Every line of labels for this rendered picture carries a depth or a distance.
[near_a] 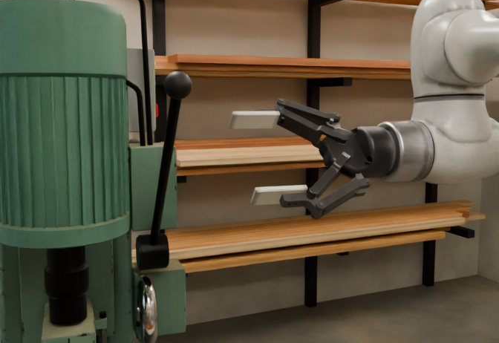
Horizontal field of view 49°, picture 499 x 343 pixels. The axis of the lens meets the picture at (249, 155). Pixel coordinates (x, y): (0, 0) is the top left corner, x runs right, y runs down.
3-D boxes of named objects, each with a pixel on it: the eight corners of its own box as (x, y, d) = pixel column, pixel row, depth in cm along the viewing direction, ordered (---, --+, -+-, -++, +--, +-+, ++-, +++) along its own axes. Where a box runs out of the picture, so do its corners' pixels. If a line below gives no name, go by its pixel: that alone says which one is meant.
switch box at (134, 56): (124, 132, 104) (122, 47, 102) (119, 129, 113) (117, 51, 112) (157, 131, 106) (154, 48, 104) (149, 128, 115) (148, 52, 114)
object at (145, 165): (132, 232, 96) (130, 147, 95) (127, 220, 105) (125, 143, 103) (179, 228, 99) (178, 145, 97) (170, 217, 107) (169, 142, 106)
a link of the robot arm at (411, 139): (390, 148, 88) (357, 149, 86) (415, 107, 81) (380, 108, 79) (413, 193, 82) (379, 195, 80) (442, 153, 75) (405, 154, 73)
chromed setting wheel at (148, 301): (142, 361, 89) (140, 288, 87) (133, 330, 100) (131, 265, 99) (160, 358, 90) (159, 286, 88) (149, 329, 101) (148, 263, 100)
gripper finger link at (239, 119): (280, 113, 78) (278, 110, 79) (233, 114, 76) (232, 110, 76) (275, 128, 80) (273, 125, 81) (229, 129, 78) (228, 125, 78)
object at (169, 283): (136, 339, 96) (134, 273, 95) (131, 324, 103) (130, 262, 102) (188, 332, 99) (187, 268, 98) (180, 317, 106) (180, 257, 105)
